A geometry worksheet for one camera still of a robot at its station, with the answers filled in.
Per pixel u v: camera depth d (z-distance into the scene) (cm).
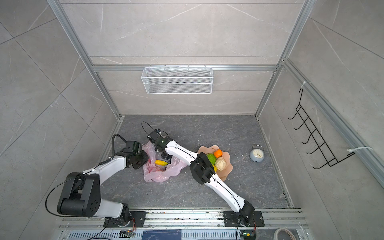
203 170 64
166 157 93
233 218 73
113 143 69
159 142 78
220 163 86
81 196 43
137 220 74
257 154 93
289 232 69
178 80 102
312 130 70
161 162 91
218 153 91
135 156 79
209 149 95
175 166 73
